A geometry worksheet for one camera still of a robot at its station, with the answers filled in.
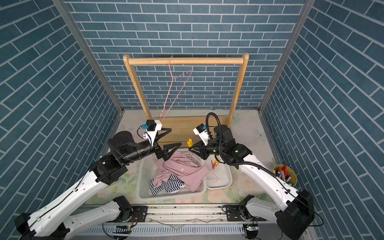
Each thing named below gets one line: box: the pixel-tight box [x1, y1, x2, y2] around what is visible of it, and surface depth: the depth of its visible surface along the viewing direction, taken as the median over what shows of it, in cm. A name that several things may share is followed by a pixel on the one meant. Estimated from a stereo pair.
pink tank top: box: [152, 151, 210, 193], surface depth 80 cm
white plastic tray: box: [204, 156, 233, 190], surface depth 82 cm
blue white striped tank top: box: [149, 174, 185, 196], surface depth 79 cm
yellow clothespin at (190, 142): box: [186, 138, 193, 148], surface depth 70 cm
